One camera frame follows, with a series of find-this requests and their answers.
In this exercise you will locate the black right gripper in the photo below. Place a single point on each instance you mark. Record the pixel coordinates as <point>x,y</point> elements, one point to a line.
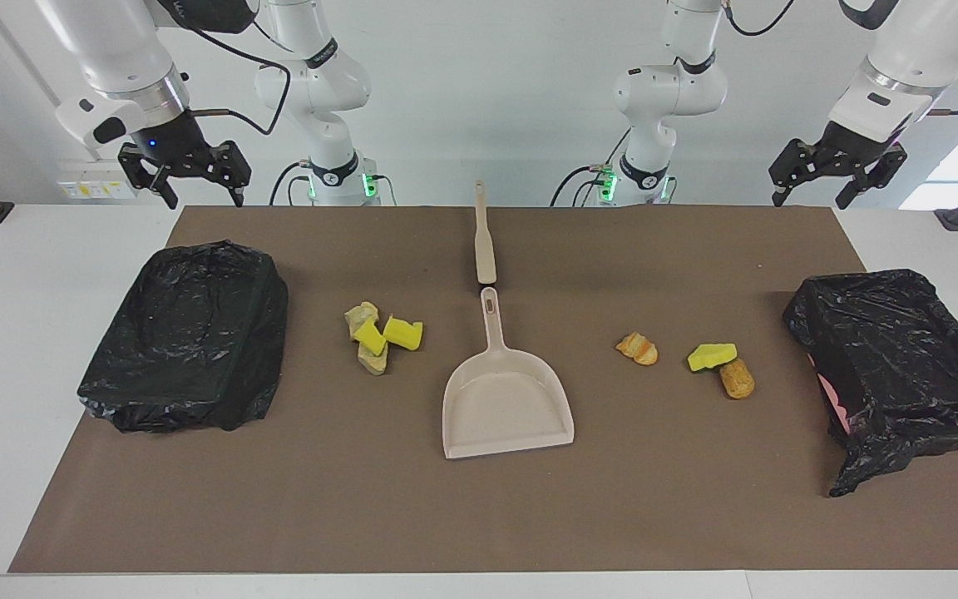
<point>175,146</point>

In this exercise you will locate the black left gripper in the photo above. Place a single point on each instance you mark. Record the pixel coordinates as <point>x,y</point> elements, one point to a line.
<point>849,150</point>

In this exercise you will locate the beige trash chunk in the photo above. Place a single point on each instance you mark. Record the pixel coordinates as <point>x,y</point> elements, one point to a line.
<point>360,314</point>
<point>373,361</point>

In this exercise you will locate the yellow sponge with green pad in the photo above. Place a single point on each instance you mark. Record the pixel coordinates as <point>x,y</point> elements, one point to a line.
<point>710,357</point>

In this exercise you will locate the brown bread roll piece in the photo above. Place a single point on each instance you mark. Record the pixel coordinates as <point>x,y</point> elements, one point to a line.
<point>737,379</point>

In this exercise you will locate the yellow sponge scrap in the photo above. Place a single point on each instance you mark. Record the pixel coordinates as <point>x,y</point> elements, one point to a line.
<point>403,333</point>
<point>369,338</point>

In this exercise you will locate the striped croissant bread piece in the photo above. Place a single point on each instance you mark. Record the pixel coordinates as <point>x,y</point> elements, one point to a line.
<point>637,348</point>

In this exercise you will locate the beige hand brush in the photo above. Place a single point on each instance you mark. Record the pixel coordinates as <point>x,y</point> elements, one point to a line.
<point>485,249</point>

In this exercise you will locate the beige plastic dustpan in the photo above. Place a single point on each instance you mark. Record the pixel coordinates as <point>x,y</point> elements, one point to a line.
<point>504,408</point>

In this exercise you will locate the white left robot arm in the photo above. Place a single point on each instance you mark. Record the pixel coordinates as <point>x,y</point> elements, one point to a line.
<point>670,91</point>

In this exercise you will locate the black bag covered bin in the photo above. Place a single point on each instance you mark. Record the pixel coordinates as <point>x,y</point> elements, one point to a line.
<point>188,349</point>

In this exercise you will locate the black bag lined pink bin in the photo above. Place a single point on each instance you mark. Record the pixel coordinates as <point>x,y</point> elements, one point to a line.
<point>903,358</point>

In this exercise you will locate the brown table mat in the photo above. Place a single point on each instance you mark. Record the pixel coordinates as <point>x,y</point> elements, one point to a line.
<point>446,516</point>

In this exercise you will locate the white wall socket box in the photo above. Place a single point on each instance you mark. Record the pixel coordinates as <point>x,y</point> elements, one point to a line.
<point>96,179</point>

